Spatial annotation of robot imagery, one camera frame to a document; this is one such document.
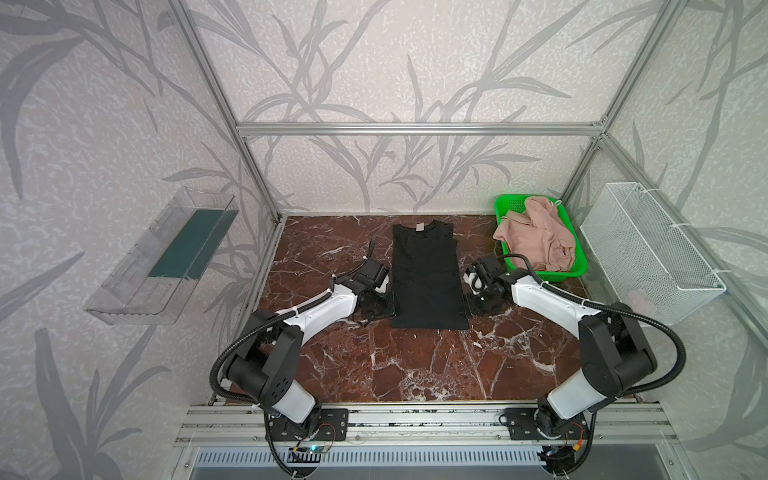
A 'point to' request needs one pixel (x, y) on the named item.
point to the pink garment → (538, 235)
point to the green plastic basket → (517, 202)
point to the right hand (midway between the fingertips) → (467, 301)
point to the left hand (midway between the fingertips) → (400, 303)
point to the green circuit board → (305, 454)
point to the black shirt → (427, 286)
